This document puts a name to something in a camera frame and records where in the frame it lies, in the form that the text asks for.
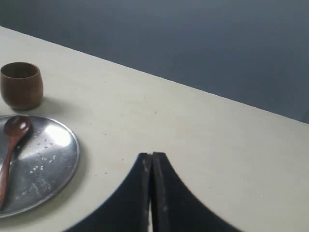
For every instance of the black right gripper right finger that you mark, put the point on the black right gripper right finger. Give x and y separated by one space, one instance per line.
175 208

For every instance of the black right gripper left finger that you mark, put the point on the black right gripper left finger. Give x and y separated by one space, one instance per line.
127 209

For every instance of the dark red wooden spoon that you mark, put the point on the dark red wooden spoon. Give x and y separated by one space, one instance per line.
15 129

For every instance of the round steel plate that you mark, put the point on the round steel plate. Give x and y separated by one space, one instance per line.
43 163

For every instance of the brown wooden cup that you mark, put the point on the brown wooden cup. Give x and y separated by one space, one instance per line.
21 85

